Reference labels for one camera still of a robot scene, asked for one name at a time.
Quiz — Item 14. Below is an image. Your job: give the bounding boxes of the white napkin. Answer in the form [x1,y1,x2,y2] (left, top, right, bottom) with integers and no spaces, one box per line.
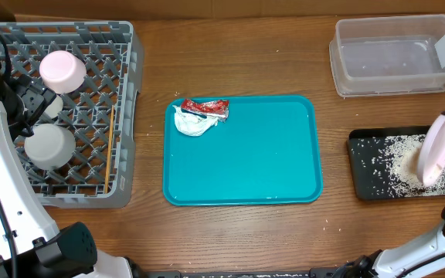
[174,106,219,137]

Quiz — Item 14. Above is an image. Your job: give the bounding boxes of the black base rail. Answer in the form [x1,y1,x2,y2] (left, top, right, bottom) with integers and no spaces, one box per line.
[147,268,336,278]

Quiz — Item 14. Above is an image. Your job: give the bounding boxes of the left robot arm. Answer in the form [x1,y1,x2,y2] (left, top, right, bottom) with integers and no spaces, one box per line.
[0,34,144,277]

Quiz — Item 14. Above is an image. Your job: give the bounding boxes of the large white plate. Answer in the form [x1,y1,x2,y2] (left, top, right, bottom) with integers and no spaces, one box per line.
[416,114,445,186]

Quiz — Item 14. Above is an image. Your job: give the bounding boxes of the grey bowl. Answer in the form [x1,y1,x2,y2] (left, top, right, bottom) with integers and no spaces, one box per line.
[24,124,76,170]

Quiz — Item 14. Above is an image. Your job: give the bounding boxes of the teal plastic tray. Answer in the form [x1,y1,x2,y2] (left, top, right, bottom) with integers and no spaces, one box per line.
[162,95,324,206]

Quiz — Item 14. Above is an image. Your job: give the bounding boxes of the spilled rice pile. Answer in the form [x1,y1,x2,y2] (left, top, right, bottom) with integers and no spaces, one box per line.
[348,134,445,200]

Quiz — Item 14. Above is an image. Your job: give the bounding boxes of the clear plastic container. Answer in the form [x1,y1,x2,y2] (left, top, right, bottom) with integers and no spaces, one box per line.
[329,15,445,97]

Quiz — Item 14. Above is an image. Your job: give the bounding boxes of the white paper cup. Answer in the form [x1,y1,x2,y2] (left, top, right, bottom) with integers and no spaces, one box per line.
[44,94,63,119]

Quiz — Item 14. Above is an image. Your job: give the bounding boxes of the black plastic tray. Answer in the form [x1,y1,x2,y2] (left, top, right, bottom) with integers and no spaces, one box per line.
[347,126,445,201]

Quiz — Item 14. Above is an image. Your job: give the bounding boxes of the grey dishwasher rack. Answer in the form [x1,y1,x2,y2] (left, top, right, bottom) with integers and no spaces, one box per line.
[0,21,144,209]

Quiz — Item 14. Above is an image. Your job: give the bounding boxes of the brown cardboard backdrop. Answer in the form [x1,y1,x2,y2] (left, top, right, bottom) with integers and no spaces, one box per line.
[0,0,445,21]

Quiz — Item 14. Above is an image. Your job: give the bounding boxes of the red foil snack wrapper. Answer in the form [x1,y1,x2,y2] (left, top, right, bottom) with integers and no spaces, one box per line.
[181,99,229,122]

